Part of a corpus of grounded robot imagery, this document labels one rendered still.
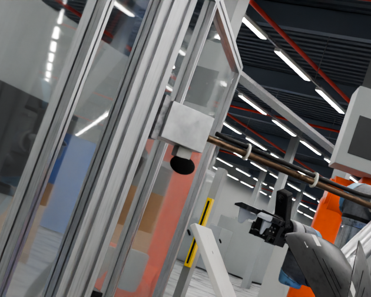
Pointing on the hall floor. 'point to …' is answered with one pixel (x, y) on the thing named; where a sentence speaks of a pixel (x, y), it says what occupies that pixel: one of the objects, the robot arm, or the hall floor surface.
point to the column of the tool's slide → (119, 149)
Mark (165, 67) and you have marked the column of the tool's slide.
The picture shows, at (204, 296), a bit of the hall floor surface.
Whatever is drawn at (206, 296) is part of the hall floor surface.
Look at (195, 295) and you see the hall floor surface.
